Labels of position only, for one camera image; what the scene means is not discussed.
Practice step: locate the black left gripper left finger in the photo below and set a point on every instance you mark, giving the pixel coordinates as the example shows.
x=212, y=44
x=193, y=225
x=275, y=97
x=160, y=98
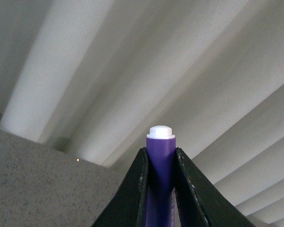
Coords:
x=126, y=209

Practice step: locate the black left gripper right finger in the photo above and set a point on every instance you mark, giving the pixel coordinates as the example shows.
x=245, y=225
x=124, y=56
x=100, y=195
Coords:
x=199, y=203

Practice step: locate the purple highlighter pen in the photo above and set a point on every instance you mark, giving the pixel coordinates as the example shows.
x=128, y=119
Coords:
x=161, y=196

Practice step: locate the white pleated curtain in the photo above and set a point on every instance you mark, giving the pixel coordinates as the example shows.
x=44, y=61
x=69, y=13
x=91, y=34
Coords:
x=82, y=82

